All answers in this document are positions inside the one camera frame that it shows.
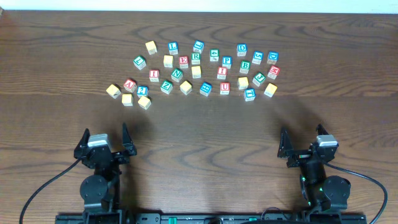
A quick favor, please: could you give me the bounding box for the red U block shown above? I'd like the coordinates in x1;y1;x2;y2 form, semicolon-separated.
220;82;230;95

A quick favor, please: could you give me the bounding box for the blue P block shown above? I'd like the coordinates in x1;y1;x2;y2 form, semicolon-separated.
222;56;233;69

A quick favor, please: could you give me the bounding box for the yellow S block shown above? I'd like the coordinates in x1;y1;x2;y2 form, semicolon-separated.
163;55;174;68

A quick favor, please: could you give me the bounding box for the yellow centre block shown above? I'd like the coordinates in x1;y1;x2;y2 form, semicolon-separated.
192;65;201;79

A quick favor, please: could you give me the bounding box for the blue H block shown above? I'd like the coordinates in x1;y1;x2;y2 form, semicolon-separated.
200;82;212;96

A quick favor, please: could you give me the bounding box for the green N block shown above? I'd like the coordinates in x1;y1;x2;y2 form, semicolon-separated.
170;68;183;83

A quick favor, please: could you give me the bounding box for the yellow C block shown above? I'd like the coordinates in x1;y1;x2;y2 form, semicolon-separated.
122;94;134;106

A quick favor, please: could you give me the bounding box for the blue 2 block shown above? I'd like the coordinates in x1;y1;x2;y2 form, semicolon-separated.
137;86;149;98

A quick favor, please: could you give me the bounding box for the green L block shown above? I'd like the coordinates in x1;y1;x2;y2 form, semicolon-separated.
133;55;146;70

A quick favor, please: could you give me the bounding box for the yellow tilted O block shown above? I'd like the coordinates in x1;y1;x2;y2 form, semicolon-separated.
180;80;192;95

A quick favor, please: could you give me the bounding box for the red M block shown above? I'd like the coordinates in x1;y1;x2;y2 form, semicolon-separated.
267;65;280;80

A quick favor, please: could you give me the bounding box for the red A block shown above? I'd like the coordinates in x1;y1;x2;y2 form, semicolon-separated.
123;79;137;93

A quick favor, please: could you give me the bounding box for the green J block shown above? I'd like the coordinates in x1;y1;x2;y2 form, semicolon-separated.
252;72;266;87

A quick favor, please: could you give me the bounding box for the red I block right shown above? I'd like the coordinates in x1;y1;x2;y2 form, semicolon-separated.
216;67;228;80

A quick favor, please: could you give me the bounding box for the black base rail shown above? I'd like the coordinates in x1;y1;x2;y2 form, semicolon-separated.
55;213;367;224

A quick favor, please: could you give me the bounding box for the green B block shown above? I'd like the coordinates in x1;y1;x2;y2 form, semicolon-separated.
239;60;251;74

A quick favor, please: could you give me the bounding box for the blue d block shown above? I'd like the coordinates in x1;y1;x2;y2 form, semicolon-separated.
267;51;279;65
236;44;248;57

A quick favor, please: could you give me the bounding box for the green Z block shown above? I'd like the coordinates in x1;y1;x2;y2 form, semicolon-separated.
160;80;173;95

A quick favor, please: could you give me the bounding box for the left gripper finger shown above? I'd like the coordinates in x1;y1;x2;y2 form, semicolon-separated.
122;123;134;151
76;128;90;152

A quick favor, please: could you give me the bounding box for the blue 5 block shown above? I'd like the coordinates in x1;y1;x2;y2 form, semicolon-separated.
252;51;264;65

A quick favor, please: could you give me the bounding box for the yellow X block right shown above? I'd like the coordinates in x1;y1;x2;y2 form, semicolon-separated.
264;83;277;98

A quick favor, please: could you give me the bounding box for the blue D block right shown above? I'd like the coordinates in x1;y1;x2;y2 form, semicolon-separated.
267;51;279;65

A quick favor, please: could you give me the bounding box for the yellow block top left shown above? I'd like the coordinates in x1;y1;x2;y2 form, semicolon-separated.
146;40;157;55

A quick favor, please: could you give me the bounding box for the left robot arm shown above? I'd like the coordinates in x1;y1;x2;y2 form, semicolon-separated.
74;123;137;224

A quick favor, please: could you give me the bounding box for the yellow K block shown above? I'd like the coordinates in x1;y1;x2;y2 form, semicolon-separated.
106;84;121;99

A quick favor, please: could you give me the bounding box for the green R block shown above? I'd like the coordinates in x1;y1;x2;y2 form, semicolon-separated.
191;52;201;65

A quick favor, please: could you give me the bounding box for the blue T block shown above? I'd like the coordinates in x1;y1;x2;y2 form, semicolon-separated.
244;88;256;101

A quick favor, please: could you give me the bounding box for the yellow block near J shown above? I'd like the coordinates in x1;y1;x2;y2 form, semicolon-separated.
238;77;249;90

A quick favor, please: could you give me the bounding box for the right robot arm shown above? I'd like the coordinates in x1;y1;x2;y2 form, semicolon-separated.
277;124;351;223

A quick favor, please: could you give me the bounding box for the red i block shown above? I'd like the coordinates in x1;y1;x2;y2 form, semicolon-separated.
216;67;228;80
149;70;160;82

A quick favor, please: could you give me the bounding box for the red E block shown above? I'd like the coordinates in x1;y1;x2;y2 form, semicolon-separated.
178;56;189;69

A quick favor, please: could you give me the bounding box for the red I block left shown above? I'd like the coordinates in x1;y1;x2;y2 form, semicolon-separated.
149;70;160;82

